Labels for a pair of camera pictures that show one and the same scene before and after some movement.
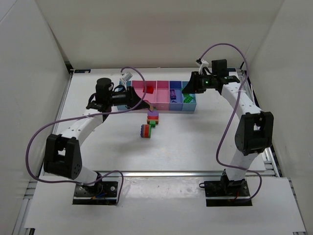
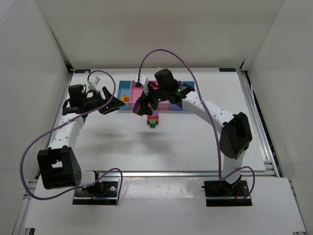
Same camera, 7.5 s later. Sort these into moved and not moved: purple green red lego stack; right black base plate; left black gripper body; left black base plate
Moved: left black gripper body
Not moved: purple green red lego stack; left black base plate; right black base plate
